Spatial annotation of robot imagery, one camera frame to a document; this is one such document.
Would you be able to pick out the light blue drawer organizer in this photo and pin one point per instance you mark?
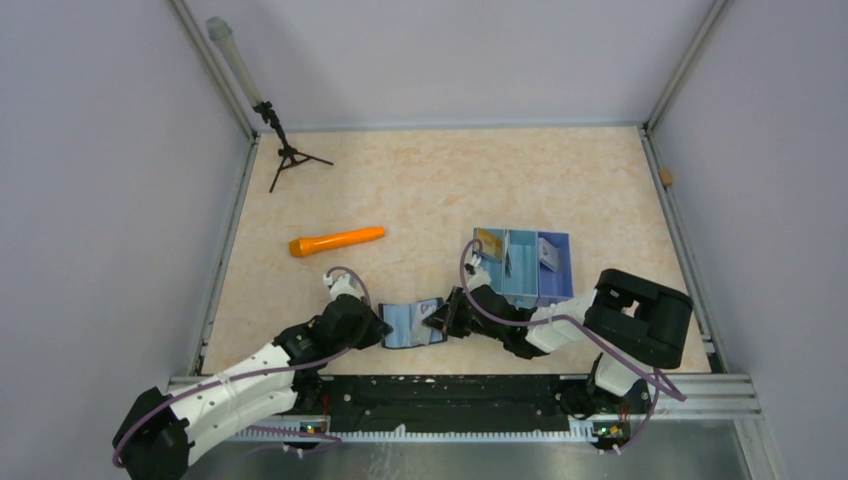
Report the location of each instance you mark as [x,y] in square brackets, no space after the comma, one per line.
[522,279]

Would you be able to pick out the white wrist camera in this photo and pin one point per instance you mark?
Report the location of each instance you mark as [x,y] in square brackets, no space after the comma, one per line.
[475,276]
[344,284]

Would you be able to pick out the black mini tripod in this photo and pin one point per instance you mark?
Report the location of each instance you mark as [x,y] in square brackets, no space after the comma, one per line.
[289,156]

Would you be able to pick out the small tan block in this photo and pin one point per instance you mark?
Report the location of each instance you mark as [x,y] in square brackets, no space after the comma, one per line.
[666,177]

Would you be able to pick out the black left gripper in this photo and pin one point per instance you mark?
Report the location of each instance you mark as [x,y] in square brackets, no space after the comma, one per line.
[376,329]

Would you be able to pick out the grey tube on tripod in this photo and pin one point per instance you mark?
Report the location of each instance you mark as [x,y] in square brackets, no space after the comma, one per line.
[221,34]

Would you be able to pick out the white credit card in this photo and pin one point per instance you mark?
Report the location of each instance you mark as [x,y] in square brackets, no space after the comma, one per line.
[549,255]

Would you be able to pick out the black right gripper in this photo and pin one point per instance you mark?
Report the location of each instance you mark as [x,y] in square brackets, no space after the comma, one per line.
[446,316]

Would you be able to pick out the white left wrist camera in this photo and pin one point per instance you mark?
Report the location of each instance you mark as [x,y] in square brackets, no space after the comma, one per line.
[344,284]

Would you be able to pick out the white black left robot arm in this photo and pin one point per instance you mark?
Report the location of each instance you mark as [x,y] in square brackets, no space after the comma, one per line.
[163,434]

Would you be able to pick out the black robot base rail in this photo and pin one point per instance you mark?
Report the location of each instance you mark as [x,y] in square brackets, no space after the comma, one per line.
[490,404]

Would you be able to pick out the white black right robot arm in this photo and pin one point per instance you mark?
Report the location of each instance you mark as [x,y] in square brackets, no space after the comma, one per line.
[639,326]

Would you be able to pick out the orange flashlight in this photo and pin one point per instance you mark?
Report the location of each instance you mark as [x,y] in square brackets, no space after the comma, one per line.
[307,246]

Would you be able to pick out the dark blue leather card holder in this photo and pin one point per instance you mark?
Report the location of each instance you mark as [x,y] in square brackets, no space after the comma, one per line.
[407,323]

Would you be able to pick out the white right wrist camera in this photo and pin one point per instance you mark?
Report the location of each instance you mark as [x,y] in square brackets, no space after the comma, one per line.
[475,276]

